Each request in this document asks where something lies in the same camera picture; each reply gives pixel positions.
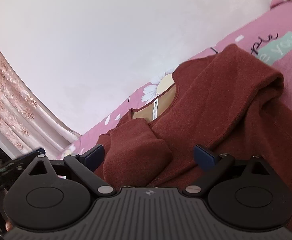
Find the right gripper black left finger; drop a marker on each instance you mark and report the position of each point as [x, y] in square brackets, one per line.
[71, 176]

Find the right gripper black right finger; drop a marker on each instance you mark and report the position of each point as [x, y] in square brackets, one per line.
[224, 175]

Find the dark red knit sweater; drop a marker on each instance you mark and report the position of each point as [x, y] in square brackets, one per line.
[228, 102]

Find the pink floral curtain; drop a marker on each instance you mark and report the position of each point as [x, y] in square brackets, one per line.
[26, 122]

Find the pink printed bed sheet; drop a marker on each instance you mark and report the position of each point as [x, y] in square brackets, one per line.
[268, 38]

